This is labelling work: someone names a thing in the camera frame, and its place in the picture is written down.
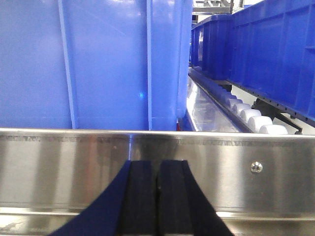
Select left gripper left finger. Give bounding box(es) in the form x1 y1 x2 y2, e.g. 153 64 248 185
51 161 156 236

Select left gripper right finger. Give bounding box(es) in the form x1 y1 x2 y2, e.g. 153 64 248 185
158 160 233 236

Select white roller track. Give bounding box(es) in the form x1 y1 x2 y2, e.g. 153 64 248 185
189 68 288 135

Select large blue upper crate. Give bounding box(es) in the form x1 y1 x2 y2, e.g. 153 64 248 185
0 0 192 131

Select blue crate right upper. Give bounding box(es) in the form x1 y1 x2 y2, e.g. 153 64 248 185
191 0 315 125

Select stainless steel shelf rail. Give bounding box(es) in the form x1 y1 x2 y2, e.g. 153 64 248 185
0 128 315 236

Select silver rail screw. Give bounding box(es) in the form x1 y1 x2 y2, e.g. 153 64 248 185
250 161 263 174

